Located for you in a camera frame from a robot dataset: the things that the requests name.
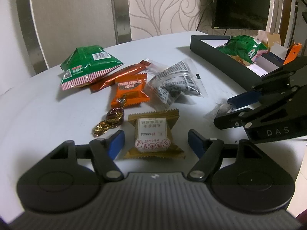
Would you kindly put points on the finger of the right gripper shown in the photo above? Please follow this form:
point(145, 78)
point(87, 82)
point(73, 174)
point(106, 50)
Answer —
point(275, 109)
point(283, 79)

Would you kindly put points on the small clear candy packet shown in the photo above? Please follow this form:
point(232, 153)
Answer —
point(219, 109)

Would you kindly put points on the long orange snack bar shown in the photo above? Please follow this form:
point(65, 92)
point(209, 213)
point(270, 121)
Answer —
point(109, 80)

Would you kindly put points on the clear printed snack bag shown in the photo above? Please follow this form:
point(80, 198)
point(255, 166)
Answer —
point(168, 85)

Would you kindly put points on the gold pastry pack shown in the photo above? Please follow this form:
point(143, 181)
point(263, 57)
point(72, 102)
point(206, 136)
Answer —
point(153, 135)

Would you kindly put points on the black tray box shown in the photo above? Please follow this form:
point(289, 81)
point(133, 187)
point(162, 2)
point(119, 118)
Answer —
point(205, 46)

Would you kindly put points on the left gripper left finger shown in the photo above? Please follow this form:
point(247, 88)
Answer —
point(104, 152)

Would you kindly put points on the orange blue cardboard box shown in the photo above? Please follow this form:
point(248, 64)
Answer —
point(275, 58)

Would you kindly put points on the brown cardboard box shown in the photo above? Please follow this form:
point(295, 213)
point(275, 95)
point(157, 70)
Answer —
point(268, 39)

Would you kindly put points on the orange square snack pack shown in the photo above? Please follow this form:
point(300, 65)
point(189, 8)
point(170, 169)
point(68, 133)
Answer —
point(130, 90)

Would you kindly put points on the black wall television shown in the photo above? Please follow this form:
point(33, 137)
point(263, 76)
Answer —
point(240, 14)

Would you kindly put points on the green snack bag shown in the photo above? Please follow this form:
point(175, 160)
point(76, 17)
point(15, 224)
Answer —
point(87, 65)
point(243, 48)

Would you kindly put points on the gold brown candy wrappers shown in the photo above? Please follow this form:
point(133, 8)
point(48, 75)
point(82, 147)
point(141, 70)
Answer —
point(114, 119)

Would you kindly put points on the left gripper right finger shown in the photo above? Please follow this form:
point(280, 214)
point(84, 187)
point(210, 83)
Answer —
point(209, 153)

